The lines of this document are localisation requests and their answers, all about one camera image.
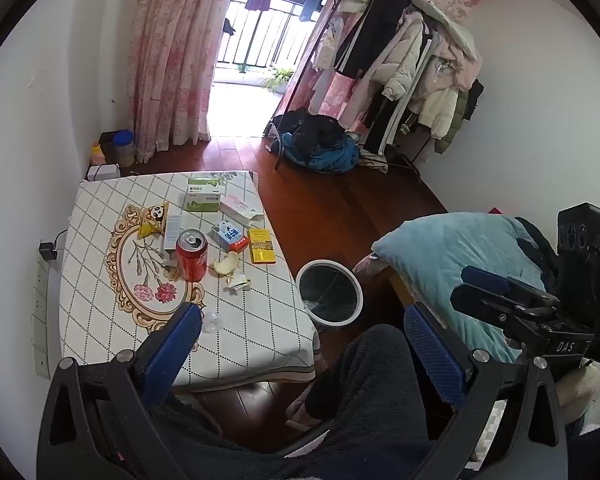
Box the white slender box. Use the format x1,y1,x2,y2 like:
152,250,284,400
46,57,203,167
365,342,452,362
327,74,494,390
162,214,182,253

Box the light blue pillow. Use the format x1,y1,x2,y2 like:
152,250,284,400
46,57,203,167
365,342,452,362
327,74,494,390
372,212,546,363

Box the large pomelo peel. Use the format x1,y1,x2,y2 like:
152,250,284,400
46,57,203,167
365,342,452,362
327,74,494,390
208,251,240,277

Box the green potted plant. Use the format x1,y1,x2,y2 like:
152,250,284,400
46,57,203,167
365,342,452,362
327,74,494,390
264,67,295,93

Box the white wall power strip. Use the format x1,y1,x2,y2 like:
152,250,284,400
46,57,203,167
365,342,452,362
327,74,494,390
31,257,51,380

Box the pink and white box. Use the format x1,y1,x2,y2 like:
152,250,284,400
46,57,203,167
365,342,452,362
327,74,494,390
219,192,265,226

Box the person's dark fleece pants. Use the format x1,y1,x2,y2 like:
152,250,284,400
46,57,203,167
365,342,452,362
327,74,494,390
150,324,481,480

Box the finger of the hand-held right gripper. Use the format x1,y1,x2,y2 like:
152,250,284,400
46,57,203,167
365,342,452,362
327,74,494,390
461,266,562,311
450,285,553,333

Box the pink slipper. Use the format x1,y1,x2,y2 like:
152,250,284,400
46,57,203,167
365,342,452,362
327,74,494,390
286,385,321,428

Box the white round trash bin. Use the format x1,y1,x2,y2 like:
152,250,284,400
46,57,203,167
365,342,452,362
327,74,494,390
295,259,364,330

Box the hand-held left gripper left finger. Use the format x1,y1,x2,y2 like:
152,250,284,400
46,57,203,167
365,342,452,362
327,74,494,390
36,302,203,480

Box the person's right forearm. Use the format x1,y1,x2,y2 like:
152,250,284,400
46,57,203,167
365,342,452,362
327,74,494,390
555,364,600,423

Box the black clothes bundle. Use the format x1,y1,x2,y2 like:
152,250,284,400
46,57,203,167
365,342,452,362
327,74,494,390
271,110,348,153

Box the balcony railing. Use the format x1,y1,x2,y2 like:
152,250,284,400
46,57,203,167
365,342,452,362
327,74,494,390
219,0,311,72

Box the green and white box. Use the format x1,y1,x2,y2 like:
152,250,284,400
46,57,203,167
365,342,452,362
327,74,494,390
184,172,222,214

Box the blue and white milk carton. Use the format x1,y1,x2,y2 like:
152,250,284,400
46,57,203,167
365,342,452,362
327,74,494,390
210,221,251,253

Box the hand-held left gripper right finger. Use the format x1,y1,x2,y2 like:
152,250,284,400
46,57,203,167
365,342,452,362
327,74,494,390
404,304,569,480

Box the red soda can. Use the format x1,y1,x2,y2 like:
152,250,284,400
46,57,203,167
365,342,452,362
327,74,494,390
175,228,209,282

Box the yellow box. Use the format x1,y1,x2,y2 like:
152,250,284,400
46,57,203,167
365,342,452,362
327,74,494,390
248,228,276,265

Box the yellow panda snack bag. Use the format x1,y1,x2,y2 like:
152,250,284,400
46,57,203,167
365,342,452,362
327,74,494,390
138,201,171,239

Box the wooden bed frame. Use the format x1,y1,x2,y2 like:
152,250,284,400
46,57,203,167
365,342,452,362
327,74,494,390
387,269,416,308

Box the checked floral tablecloth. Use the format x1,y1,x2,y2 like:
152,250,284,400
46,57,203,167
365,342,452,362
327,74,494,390
59,170,317,393

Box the blue jacket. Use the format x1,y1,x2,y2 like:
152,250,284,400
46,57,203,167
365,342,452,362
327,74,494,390
282,132,361,175

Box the jar with blue lid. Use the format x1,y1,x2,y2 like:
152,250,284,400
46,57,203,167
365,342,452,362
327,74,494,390
112,130,136,167

